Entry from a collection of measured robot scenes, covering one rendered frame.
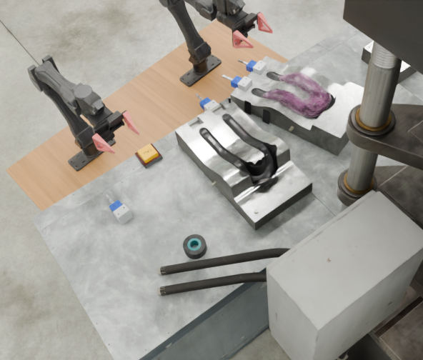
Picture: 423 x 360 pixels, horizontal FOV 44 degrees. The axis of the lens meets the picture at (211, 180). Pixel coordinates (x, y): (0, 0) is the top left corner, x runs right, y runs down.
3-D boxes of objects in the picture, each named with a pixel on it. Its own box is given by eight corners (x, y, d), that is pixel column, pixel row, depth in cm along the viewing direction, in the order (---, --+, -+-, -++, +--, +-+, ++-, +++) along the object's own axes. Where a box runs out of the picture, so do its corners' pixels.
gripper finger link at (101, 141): (124, 136, 157) (106, 119, 161) (105, 150, 155) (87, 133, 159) (129, 149, 162) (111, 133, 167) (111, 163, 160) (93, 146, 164)
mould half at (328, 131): (231, 103, 217) (229, 84, 208) (266, 65, 227) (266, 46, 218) (337, 156, 197) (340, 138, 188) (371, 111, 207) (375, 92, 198)
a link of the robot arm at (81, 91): (100, 87, 160) (78, 68, 165) (78, 103, 157) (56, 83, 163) (110, 111, 170) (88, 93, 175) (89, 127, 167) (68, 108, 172)
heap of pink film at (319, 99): (258, 99, 209) (257, 86, 203) (283, 72, 216) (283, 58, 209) (314, 126, 198) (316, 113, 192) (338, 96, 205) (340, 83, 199)
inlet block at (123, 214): (102, 203, 197) (98, 195, 192) (113, 195, 198) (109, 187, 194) (121, 225, 190) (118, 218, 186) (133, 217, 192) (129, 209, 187)
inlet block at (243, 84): (220, 83, 220) (219, 74, 216) (227, 76, 222) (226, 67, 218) (245, 96, 215) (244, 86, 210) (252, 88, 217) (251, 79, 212)
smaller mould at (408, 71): (361, 59, 223) (363, 47, 217) (386, 43, 227) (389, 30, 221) (396, 85, 213) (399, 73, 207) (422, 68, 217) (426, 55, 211)
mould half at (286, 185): (178, 143, 208) (172, 122, 197) (230, 111, 215) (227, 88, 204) (255, 231, 183) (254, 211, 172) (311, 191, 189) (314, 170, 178)
